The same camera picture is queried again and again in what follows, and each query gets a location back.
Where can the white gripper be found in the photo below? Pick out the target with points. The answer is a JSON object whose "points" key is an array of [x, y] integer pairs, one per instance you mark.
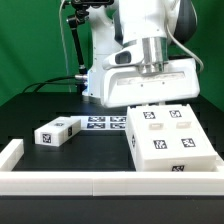
{"points": [[126, 86]]}

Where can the white cabinet body box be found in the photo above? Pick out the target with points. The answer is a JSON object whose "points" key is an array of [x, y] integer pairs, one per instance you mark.
{"points": [[175, 160]]}

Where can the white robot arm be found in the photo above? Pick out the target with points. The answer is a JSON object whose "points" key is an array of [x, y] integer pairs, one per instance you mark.
{"points": [[152, 25]]}

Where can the white cabinet top block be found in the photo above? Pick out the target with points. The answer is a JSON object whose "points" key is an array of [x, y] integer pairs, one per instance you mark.
{"points": [[58, 131]]}

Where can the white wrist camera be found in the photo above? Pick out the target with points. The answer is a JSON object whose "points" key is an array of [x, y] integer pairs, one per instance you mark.
{"points": [[132, 55]]}

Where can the white marker base plate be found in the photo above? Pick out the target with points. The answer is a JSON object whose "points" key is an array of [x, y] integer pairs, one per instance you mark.
{"points": [[102, 122]]}

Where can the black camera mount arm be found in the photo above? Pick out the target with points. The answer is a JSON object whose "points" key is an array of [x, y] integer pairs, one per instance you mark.
{"points": [[79, 18]]}

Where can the white U-shaped border frame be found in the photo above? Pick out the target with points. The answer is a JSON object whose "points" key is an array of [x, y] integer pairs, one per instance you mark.
{"points": [[103, 183]]}

